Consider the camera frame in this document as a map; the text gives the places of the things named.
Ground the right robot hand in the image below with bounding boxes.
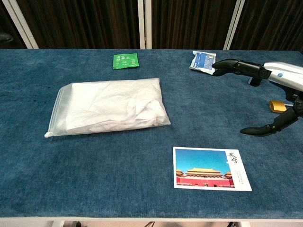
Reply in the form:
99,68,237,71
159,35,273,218
212,58,303,137

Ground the white garment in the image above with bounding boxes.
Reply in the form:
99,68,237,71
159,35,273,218
65,79,170,134

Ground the frosted plastic zipper bag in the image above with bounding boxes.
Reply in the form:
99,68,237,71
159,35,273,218
44,77,171,139

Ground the black cylinder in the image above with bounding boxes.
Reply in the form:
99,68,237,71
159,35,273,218
248,76,262,87

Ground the brass padlock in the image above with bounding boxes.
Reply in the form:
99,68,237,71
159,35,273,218
268,100,294,114

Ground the blue and white packet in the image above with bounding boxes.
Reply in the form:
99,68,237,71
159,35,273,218
189,51,217,75

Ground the palace photo postcard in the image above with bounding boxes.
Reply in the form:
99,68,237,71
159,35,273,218
172,146,253,192

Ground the green tea sachet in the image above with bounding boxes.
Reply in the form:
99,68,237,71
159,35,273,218
112,52,140,70

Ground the blue table cloth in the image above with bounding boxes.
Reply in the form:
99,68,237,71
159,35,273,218
0,48,303,218

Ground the dark brown curtain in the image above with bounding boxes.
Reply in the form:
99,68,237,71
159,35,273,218
0,0,303,51

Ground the white frame post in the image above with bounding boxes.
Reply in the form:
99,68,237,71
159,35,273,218
137,0,152,50
1,0,39,49
223,0,246,51

